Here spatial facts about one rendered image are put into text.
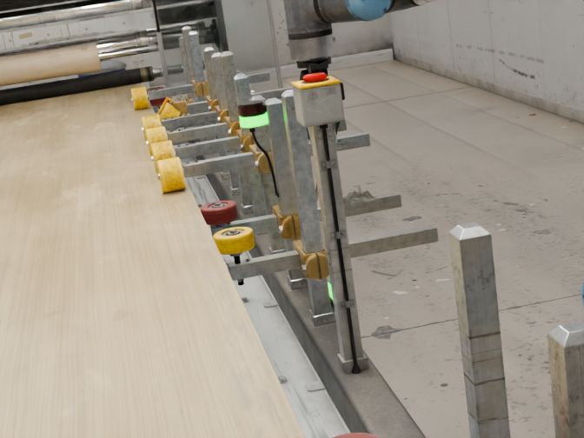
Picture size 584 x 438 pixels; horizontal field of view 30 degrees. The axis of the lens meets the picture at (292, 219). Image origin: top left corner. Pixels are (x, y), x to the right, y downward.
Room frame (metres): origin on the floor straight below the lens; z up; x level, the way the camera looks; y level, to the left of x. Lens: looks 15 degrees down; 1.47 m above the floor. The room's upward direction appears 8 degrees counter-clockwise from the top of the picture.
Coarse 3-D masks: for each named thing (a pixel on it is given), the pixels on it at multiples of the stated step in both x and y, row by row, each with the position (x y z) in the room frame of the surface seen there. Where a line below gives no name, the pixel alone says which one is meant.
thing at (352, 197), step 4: (348, 192) 2.39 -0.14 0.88; (352, 192) 2.39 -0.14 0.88; (356, 192) 2.39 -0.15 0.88; (360, 192) 2.41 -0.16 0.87; (364, 192) 2.38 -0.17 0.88; (368, 192) 2.38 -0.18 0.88; (344, 196) 2.38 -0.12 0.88; (348, 196) 2.39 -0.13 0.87; (352, 196) 2.38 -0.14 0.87; (356, 196) 2.39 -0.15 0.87; (360, 196) 2.37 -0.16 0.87; (364, 196) 2.37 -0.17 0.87; (368, 196) 2.37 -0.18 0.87; (372, 196) 2.38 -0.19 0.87; (344, 200) 2.37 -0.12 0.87; (348, 200) 2.38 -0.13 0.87; (352, 200) 2.36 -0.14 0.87; (356, 200) 2.36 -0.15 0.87; (360, 200) 2.37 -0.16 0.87; (364, 200) 2.37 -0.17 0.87; (368, 200) 2.37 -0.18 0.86; (372, 200) 2.36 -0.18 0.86
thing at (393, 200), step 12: (396, 192) 2.41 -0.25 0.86; (348, 204) 2.37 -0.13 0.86; (360, 204) 2.38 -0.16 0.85; (372, 204) 2.38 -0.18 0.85; (384, 204) 2.38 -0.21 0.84; (396, 204) 2.39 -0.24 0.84; (264, 216) 2.36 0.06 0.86; (216, 228) 2.33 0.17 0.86; (228, 228) 2.33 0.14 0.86; (252, 228) 2.34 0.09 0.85; (264, 228) 2.34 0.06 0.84; (276, 228) 2.35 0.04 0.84
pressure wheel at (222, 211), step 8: (208, 208) 2.33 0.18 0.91; (216, 208) 2.32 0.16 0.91; (224, 208) 2.31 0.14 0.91; (232, 208) 2.32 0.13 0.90; (208, 216) 2.31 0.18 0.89; (216, 216) 2.30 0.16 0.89; (224, 216) 2.31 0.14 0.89; (232, 216) 2.32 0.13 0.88; (208, 224) 2.32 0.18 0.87; (216, 224) 2.31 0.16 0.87; (224, 224) 2.33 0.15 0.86
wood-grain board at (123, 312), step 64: (0, 128) 4.09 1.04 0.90; (64, 128) 3.86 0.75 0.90; (128, 128) 3.65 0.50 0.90; (0, 192) 2.87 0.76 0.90; (64, 192) 2.75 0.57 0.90; (128, 192) 2.64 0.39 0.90; (0, 256) 2.19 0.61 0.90; (64, 256) 2.12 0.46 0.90; (128, 256) 2.05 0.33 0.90; (192, 256) 1.99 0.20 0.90; (0, 320) 1.77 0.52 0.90; (64, 320) 1.72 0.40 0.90; (128, 320) 1.67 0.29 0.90; (192, 320) 1.63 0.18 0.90; (0, 384) 1.47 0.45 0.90; (64, 384) 1.43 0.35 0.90; (128, 384) 1.40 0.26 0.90; (192, 384) 1.37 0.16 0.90; (256, 384) 1.34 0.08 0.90
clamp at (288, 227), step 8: (272, 208) 2.40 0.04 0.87; (280, 216) 2.31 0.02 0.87; (288, 216) 2.30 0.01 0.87; (296, 216) 2.29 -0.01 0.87; (280, 224) 2.31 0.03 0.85; (288, 224) 2.28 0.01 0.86; (296, 224) 2.28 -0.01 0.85; (280, 232) 2.29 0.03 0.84; (288, 232) 2.28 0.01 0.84; (296, 232) 2.28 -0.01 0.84
